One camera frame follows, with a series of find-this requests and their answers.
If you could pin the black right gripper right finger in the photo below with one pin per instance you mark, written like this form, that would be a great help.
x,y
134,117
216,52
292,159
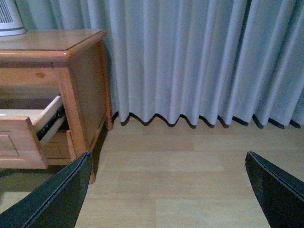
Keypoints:
x,y
280,194

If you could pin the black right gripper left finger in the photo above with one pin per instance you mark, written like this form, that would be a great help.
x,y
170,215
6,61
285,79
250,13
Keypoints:
x,y
56,203

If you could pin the wooden drawer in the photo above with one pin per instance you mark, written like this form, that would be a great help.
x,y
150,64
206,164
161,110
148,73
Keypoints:
x,y
26,127
60,150

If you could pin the wooden nightstand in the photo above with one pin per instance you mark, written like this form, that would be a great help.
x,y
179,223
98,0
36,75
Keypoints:
x,y
69,63

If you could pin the grey curtain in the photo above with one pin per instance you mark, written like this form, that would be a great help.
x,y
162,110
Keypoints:
x,y
215,59

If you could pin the white slatted cylinder device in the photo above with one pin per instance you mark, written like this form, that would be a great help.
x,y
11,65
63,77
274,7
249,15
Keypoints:
x,y
10,20

